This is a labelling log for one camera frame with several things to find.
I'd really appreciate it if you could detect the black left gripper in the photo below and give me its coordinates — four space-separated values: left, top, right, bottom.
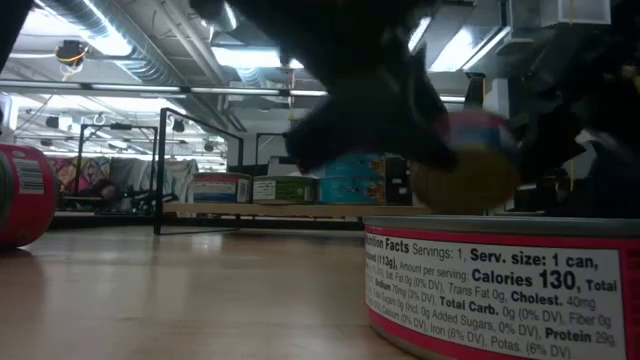
285 59 459 174

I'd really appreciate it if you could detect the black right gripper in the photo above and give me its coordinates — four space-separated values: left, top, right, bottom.
517 29 640 182

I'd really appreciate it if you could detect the teal yellowfin tuna can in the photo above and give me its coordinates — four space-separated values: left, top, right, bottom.
319 153 387 181
319 178 387 206

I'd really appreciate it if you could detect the red tuna can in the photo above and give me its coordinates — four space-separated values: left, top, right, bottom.
363 215 640 360
0 143 57 251

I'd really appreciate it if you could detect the long linear ceiling light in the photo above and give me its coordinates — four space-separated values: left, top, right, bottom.
0 79 466 104

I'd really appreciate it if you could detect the grey hanging cloth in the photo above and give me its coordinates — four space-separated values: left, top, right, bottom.
109 158 199 204

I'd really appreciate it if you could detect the colourful patterned cloth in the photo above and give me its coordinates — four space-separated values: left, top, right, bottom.
49 156 112 199

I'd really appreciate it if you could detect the wooden shelf black metal frame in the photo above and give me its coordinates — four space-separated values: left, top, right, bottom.
153 72 487 236

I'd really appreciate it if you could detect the silver round duct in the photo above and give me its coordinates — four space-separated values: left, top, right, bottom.
222 0 239 32

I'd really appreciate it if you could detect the silver spiral air duct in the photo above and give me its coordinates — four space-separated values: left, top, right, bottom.
37 0 181 86

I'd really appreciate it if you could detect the black background metal frame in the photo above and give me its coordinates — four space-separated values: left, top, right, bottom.
77 123 159 211

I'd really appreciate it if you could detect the black yellow cable reel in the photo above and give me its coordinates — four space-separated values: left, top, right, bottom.
54 39 90 69

